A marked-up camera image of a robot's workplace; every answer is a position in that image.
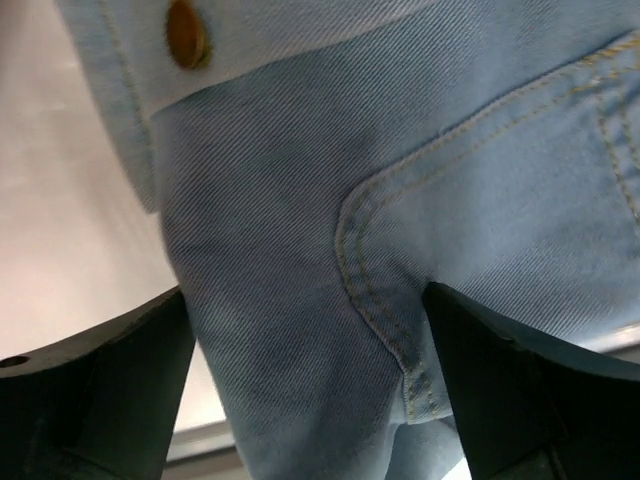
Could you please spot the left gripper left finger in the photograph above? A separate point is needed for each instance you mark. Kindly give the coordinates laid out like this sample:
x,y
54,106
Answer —
x,y
101,404

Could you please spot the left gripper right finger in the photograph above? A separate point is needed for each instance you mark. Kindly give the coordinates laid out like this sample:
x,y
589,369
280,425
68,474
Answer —
x,y
528,405

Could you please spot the light blue denim skirt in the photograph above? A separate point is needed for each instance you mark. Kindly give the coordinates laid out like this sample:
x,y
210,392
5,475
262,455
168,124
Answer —
x,y
315,164

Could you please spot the aluminium frame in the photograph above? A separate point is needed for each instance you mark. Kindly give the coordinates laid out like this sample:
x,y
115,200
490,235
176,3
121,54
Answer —
x,y
201,426

